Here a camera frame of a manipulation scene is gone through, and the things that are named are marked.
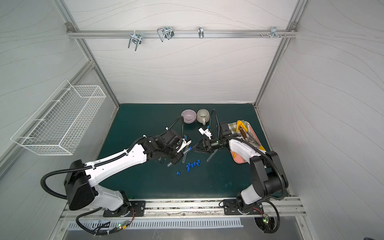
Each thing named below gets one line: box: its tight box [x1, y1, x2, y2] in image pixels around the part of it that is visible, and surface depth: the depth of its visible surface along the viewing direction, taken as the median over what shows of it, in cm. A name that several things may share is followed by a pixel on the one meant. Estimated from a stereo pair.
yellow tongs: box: [236, 120, 249, 133], surface depth 106 cm
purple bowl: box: [181, 109, 197, 124], surface depth 111 cm
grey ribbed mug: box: [196, 108, 210, 126], surface depth 106 cm
